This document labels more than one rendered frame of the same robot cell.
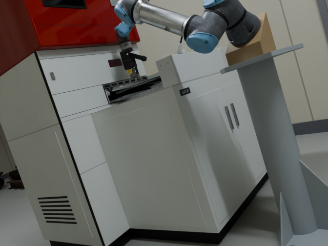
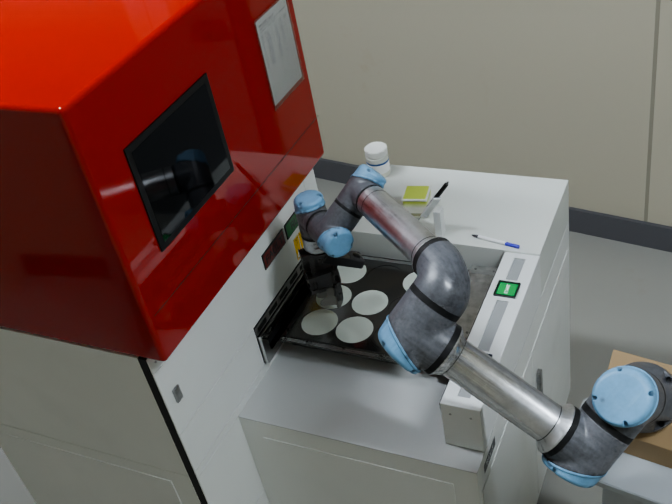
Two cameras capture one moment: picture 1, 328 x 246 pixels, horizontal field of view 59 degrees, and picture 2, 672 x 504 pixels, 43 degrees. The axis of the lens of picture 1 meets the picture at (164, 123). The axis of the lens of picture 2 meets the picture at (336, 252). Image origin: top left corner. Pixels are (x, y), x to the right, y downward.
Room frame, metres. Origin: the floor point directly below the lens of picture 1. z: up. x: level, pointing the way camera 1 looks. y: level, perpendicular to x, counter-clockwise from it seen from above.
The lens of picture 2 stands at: (0.18, 0.27, 2.41)
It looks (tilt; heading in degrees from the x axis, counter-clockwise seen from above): 37 degrees down; 352
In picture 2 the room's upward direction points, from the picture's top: 12 degrees counter-clockwise
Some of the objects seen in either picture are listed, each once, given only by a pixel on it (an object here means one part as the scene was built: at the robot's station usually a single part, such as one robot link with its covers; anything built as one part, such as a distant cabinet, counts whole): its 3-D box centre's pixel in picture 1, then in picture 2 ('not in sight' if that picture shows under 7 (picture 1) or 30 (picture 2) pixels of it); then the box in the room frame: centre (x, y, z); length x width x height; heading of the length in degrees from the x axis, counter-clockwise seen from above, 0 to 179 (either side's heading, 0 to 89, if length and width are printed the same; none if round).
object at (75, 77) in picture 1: (104, 77); (254, 303); (1.90, 0.28, 1.02); 0.81 x 0.03 x 0.40; 141
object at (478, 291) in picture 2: not in sight; (467, 322); (1.76, -0.24, 0.87); 0.36 x 0.08 x 0.03; 141
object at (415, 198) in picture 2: not in sight; (417, 201); (2.16, -0.25, 1.00); 0.07 x 0.07 x 0.07; 60
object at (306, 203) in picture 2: (122, 34); (312, 215); (1.90, 0.08, 1.24); 0.09 x 0.08 x 0.11; 12
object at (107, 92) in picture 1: (130, 90); (298, 296); (2.03, 0.15, 0.89); 0.44 x 0.02 x 0.10; 141
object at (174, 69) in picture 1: (194, 66); (495, 344); (1.63, -0.26, 0.89); 0.55 x 0.09 x 0.14; 141
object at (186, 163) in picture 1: (195, 146); (434, 410); (1.91, -0.15, 0.41); 0.96 x 0.64 x 0.82; 141
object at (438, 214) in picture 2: (180, 52); (432, 213); (2.03, -0.26, 1.03); 0.06 x 0.04 x 0.13; 51
